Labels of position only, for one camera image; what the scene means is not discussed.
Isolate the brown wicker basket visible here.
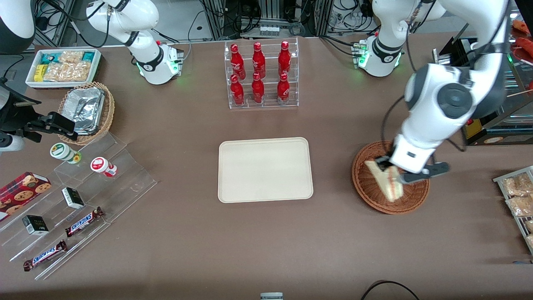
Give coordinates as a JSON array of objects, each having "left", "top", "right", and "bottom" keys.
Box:
[{"left": 352, "top": 141, "right": 430, "bottom": 215}]

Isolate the cream plastic tray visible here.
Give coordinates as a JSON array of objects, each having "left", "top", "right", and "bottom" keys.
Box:
[{"left": 218, "top": 137, "right": 314, "bottom": 204}]

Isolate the aluminium foil tray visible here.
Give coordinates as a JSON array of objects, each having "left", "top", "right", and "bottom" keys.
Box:
[{"left": 64, "top": 87, "right": 105, "bottom": 135}]

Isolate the red cookie box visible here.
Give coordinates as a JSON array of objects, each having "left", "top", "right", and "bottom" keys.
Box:
[{"left": 0, "top": 171, "right": 52, "bottom": 214}]

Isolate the clear bag of snacks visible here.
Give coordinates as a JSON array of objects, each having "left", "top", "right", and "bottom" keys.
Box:
[
  {"left": 501, "top": 172, "right": 533, "bottom": 197},
  {"left": 506, "top": 196, "right": 533, "bottom": 218}
]

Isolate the black looped table cable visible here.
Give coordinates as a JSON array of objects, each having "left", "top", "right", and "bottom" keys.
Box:
[{"left": 360, "top": 280, "right": 421, "bottom": 300}]

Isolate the triangle sandwich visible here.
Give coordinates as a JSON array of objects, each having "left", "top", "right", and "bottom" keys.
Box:
[{"left": 364, "top": 160, "right": 404, "bottom": 203}]

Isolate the light wicker basket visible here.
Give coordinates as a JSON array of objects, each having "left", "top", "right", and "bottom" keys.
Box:
[{"left": 58, "top": 81, "right": 115, "bottom": 146}]

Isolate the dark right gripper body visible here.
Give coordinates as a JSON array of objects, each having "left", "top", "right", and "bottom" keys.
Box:
[{"left": 0, "top": 82, "right": 43, "bottom": 135}]

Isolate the brown snickers bar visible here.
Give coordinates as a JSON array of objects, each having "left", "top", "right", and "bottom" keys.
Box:
[
  {"left": 23, "top": 240, "right": 67, "bottom": 272},
  {"left": 65, "top": 206, "right": 105, "bottom": 238}
]

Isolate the red lid yogurt cup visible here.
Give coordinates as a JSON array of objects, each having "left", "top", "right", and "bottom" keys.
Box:
[{"left": 90, "top": 156, "right": 118, "bottom": 178}]

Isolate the small black box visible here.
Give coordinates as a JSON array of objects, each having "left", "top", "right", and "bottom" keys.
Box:
[
  {"left": 22, "top": 215, "right": 50, "bottom": 236},
  {"left": 61, "top": 187, "right": 85, "bottom": 210}
]

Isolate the clear acrylic bottle rack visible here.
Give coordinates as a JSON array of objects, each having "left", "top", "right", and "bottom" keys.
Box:
[{"left": 224, "top": 37, "right": 300, "bottom": 110}]

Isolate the small clear cracker bag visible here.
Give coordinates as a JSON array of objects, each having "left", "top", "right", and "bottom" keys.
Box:
[{"left": 58, "top": 50, "right": 84, "bottom": 64}]

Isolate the white snack bin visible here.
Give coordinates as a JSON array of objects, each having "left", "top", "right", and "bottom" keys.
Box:
[{"left": 25, "top": 48, "right": 102, "bottom": 90}]

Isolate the large clear cracker bag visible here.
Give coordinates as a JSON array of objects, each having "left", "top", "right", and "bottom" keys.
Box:
[{"left": 43, "top": 61, "right": 91, "bottom": 82}]

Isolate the clear acrylic stepped display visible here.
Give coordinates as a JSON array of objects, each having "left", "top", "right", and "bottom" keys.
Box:
[{"left": 0, "top": 132, "right": 158, "bottom": 281}]

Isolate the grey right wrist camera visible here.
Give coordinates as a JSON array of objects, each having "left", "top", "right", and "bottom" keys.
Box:
[{"left": 0, "top": 132, "right": 25, "bottom": 153}]

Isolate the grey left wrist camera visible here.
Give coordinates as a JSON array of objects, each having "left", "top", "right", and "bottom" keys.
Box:
[{"left": 400, "top": 161, "right": 451, "bottom": 185}]

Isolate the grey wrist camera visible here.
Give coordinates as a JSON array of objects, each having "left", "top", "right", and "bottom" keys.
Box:
[
  {"left": 400, "top": 161, "right": 451, "bottom": 185},
  {"left": 0, "top": 132, "right": 25, "bottom": 153}
]

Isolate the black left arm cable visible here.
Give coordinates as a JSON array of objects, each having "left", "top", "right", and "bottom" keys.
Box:
[{"left": 381, "top": 95, "right": 407, "bottom": 157}]

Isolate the green lid yogurt cup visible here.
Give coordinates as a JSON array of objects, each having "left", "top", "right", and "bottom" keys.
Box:
[{"left": 50, "top": 142, "right": 82, "bottom": 165}]

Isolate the metal wire tray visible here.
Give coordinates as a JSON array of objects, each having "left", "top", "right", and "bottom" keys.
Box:
[{"left": 493, "top": 165, "right": 533, "bottom": 255}]

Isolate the red cola bottle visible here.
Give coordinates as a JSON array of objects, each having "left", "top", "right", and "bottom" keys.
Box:
[
  {"left": 276, "top": 73, "right": 291, "bottom": 105},
  {"left": 230, "top": 75, "right": 245, "bottom": 106},
  {"left": 252, "top": 42, "right": 266, "bottom": 79},
  {"left": 278, "top": 41, "right": 291, "bottom": 77},
  {"left": 230, "top": 44, "right": 247, "bottom": 80},
  {"left": 251, "top": 72, "right": 265, "bottom": 104}
]

